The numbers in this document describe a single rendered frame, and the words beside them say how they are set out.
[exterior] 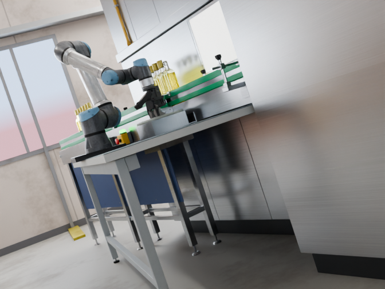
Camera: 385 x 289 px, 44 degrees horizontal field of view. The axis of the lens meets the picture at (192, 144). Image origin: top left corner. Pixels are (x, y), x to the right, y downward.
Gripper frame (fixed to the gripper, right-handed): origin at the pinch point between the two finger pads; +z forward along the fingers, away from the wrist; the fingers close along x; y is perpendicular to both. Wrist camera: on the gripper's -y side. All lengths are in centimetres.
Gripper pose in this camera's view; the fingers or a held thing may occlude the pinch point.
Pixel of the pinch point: (157, 124)
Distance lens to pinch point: 250.9
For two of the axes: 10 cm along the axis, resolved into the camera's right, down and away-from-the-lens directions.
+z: 3.2, 9.5, 0.5
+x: -5.5, 1.4, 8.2
